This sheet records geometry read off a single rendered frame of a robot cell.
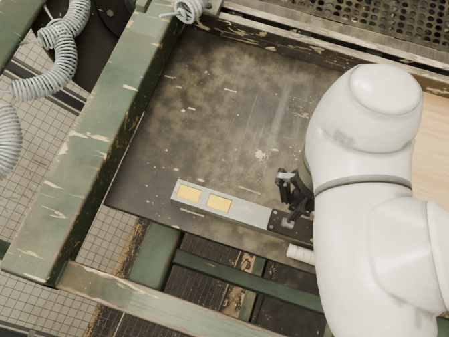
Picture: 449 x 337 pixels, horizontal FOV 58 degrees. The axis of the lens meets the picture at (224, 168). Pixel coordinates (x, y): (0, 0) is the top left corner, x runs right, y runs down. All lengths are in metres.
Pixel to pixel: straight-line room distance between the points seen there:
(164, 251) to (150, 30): 0.53
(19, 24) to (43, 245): 0.75
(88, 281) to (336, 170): 0.60
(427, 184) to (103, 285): 0.76
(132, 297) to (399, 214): 0.60
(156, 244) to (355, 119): 0.65
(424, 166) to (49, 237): 0.85
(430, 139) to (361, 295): 0.77
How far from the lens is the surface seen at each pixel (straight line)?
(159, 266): 0.96
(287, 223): 0.88
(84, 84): 1.46
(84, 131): 0.94
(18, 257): 0.89
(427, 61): 1.17
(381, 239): 0.40
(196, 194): 0.91
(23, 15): 1.43
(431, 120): 1.16
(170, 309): 0.86
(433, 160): 1.11
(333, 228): 0.41
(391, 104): 0.41
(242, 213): 0.90
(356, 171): 0.42
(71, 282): 0.90
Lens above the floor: 2.04
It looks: 28 degrees down
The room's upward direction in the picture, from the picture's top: 59 degrees counter-clockwise
